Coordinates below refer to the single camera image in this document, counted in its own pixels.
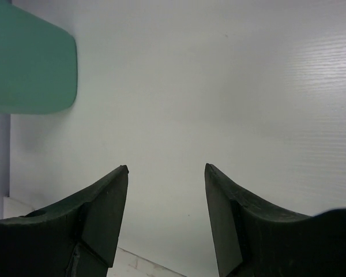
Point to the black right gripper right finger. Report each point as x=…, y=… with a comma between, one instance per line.
x=253, y=237

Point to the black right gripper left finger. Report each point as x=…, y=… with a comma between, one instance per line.
x=76, y=236

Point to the green plastic bin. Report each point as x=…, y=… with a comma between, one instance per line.
x=38, y=64

